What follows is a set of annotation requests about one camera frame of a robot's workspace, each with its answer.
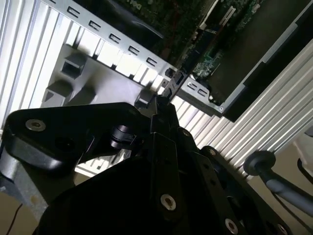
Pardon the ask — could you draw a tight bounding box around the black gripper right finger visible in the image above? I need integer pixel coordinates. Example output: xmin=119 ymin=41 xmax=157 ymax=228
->
xmin=163 ymin=96 xmax=293 ymax=235

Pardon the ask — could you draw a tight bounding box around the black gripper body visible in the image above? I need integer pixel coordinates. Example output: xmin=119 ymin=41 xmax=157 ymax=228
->
xmin=36 ymin=156 xmax=222 ymax=235

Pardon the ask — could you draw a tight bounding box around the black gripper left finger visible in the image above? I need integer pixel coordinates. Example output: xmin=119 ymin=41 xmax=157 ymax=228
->
xmin=2 ymin=95 xmax=184 ymax=221

